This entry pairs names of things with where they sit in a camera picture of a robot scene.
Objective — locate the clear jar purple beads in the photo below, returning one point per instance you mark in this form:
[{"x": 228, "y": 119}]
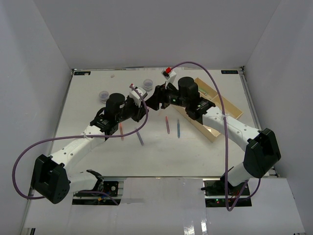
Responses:
[{"x": 147, "y": 85}]

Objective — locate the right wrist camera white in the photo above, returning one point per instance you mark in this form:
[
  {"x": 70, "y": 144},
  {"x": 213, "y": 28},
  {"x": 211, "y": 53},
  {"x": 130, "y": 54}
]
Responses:
[{"x": 169, "y": 75}]

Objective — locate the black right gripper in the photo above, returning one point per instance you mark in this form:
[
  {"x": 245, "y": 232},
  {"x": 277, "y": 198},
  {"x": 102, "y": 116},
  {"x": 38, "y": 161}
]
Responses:
[{"x": 159, "y": 96}]

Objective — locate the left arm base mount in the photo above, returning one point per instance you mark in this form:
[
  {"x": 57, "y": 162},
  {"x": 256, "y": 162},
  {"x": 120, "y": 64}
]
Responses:
[{"x": 107, "y": 189}]

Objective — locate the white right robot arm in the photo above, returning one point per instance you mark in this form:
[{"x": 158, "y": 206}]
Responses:
[{"x": 260, "y": 146}]

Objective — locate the clear jar blue beads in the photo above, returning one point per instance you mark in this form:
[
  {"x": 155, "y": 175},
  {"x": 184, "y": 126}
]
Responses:
[{"x": 104, "y": 96}]

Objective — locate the green chunky highlighter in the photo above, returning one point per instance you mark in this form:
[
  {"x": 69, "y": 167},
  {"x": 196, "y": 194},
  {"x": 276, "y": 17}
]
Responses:
[{"x": 202, "y": 91}]

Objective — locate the pink slim red-tip pen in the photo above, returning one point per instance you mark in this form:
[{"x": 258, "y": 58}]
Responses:
[{"x": 167, "y": 125}]

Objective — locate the purple slim capped pen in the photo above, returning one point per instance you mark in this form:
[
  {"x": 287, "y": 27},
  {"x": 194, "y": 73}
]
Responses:
[{"x": 139, "y": 137}]

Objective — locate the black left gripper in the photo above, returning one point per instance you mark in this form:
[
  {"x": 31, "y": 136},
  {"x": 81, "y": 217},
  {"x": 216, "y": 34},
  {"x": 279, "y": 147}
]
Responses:
[{"x": 140, "y": 111}]

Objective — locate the blue slim capped pen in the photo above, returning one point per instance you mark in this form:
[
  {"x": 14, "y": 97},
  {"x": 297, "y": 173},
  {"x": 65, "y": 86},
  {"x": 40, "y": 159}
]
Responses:
[{"x": 178, "y": 128}]

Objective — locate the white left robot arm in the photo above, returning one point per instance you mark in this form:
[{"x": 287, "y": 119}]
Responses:
[{"x": 51, "y": 173}]

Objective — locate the beige slim orange-tip pen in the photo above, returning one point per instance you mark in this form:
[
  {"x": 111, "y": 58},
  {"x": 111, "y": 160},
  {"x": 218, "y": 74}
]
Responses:
[{"x": 121, "y": 131}]

